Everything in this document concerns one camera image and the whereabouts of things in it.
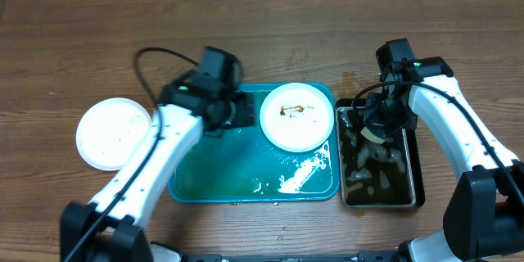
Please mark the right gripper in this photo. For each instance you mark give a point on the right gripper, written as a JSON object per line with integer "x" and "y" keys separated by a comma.
{"x": 375, "y": 120}

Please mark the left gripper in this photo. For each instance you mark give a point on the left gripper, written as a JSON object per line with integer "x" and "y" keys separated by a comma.
{"x": 246, "y": 111}

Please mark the green yellow sponge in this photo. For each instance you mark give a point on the green yellow sponge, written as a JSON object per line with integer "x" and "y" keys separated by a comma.
{"x": 374, "y": 135}

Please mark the teal plastic tray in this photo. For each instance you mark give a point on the teal plastic tray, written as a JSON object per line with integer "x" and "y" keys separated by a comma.
{"x": 244, "y": 166}

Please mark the white plate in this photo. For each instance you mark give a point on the white plate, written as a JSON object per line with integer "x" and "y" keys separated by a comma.
{"x": 109, "y": 131}
{"x": 297, "y": 117}

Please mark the white plate bottom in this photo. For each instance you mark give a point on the white plate bottom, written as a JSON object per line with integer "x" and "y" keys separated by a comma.
{"x": 109, "y": 131}

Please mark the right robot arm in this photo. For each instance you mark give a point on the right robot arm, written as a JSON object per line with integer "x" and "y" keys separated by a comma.
{"x": 484, "y": 217}

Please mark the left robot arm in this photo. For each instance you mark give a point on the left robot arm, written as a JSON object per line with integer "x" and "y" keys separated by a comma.
{"x": 111, "y": 227}

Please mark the black outer tray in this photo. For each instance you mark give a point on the black outer tray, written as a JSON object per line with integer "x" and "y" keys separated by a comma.
{"x": 417, "y": 163}

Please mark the metal pan with dirty water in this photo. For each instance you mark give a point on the metal pan with dirty water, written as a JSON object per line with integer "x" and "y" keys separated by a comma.
{"x": 376, "y": 172}

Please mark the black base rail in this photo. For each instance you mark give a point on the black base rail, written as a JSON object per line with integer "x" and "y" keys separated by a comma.
{"x": 286, "y": 258}

